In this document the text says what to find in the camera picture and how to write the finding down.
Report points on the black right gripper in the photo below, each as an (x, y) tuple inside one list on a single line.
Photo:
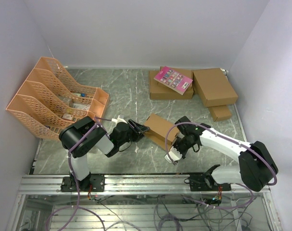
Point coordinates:
[(175, 146)]

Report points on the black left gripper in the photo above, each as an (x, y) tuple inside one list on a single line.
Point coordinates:
[(138, 131)]

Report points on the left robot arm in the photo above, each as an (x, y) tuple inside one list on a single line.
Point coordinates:
[(80, 137)]

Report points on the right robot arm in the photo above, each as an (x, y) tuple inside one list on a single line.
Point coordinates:
[(254, 167)]

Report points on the closed cardboard box under book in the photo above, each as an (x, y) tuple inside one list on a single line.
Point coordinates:
[(160, 92)]

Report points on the small cardboard box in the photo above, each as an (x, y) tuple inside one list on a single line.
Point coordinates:
[(220, 113)]

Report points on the large closed cardboard box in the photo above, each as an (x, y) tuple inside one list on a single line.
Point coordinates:
[(213, 87)]

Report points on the pink book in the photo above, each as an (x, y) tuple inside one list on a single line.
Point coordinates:
[(179, 80)]

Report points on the orange plastic file organizer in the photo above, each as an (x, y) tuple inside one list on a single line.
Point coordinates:
[(50, 99)]

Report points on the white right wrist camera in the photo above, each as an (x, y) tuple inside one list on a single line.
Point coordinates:
[(173, 156)]

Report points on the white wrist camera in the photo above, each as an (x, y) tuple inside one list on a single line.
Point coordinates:
[(173, 156), (119, 119)]

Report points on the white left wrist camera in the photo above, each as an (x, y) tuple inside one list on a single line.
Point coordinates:
[(119, 119)]

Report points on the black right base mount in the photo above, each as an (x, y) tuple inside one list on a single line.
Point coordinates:
[(199, 182)]

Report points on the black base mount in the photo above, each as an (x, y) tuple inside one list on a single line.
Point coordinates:
[(199, 182), (93, 182)]

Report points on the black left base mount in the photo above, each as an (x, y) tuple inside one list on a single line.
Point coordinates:
[(93, 182)]

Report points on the aluminium mounting rail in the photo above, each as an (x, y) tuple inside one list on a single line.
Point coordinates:
[(114, 184)]

